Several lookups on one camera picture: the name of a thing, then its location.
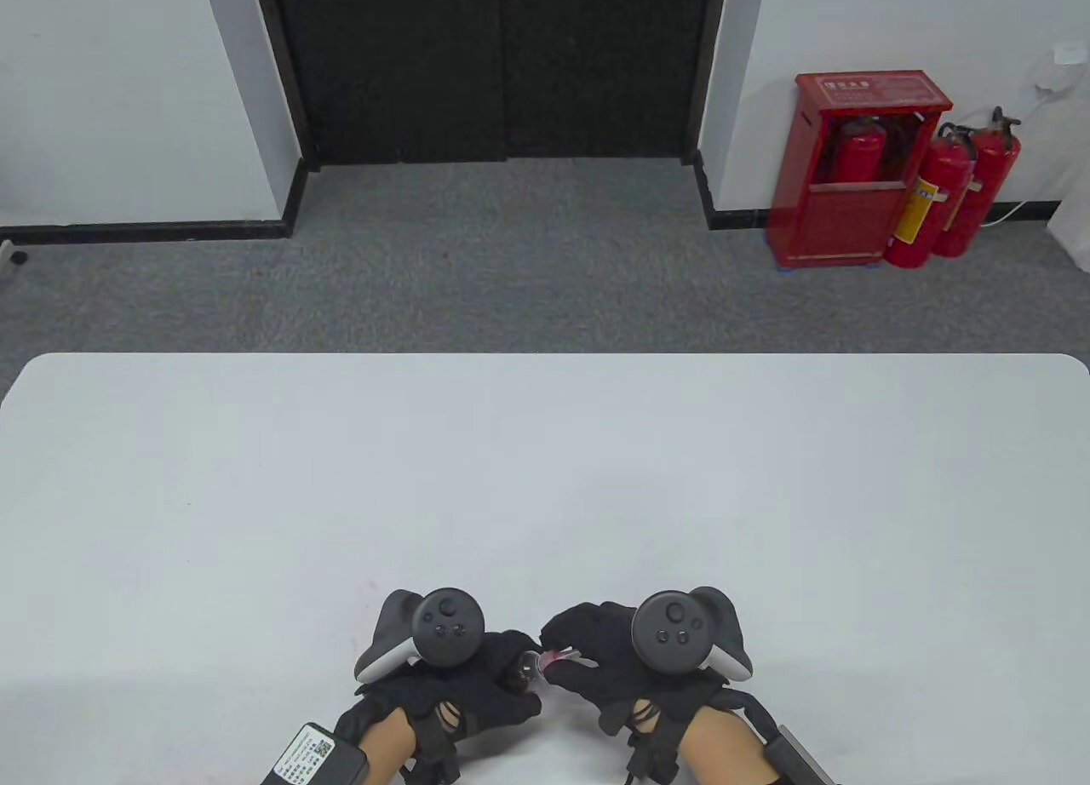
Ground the red fire extinguisher cabinet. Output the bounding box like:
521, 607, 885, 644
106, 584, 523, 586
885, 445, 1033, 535
765, 70, 954, 270

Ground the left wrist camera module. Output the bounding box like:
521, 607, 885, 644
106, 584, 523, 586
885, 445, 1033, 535
262, 721, 369, 785

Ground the person's right forearm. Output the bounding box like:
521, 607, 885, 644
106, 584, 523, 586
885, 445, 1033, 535
680, 717, 772, 785

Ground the red fire extinguisher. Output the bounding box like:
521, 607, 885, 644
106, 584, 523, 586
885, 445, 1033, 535
931, 106, 1023, 259
882, 123, 977, 270
830, 114, 888, 184

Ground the hand controller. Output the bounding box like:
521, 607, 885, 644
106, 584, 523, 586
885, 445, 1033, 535
630, 585, 755, 683
353, 587, 487, 685

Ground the person's left hand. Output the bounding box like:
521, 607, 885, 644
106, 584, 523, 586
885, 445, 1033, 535
330, 630, 544, 785

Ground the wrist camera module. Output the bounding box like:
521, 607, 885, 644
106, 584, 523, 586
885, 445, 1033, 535
756, 724, 840, 785
262, 721, 369, 785

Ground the person's left forearm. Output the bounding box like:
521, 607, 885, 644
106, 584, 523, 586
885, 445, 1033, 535
356, 707, 420, 785

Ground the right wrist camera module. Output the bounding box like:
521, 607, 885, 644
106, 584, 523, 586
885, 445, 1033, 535
756, 724, 840, 785

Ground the left hand controller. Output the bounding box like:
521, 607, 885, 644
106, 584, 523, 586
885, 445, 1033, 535
353, 587, 487, 685

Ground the right hand controller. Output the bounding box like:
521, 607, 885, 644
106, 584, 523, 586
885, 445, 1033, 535
630, 585, 755, 683

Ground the black double door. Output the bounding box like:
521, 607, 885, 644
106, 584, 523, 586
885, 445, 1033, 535
252, 0, 731, 171

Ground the person's right hand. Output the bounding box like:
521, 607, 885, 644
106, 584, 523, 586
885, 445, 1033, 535
540, 601, 743, 779

